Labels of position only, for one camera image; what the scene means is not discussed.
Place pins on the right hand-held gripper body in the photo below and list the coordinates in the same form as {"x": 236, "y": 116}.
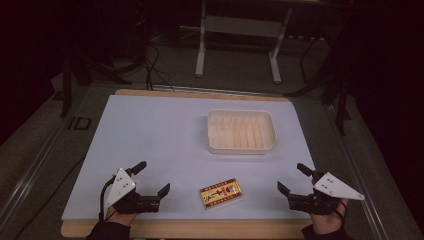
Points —
{"x": 333, "y": 188}

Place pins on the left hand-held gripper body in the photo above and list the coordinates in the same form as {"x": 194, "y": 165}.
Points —
{"x": 120, "y": 188}

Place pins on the yellow and red snack box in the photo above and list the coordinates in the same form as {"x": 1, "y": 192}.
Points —
{"x": 221, "y": 193}

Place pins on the white plastic tray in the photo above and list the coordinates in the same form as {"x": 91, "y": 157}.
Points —
{"x": 241, "y": 131}

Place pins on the person's left hand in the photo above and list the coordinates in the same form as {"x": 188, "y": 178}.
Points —
{"x": 120, "y": 218}

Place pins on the person's right hand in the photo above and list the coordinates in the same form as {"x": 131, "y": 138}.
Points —
{"x": 328, "y": 223}

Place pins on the pale blue table mat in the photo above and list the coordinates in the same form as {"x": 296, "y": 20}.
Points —
{"x": 160, "y": 140}

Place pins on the wooden table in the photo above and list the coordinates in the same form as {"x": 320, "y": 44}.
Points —
{"x": 200, "y": 228}

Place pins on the black stand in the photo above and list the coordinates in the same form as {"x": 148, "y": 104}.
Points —
{"x": 71, "y": 76}
{"x": 340, "y": 96}

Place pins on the aluminium rail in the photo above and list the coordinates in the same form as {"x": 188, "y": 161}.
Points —
{"x": 30, "y": 173}
{"x": 358, "y": 173}

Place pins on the black floor bracket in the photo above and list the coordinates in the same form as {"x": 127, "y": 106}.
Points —
{"x": 80, "y": 123}

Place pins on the white metal desk frame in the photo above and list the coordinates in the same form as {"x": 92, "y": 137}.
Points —
{"x": 240, "y": 26}

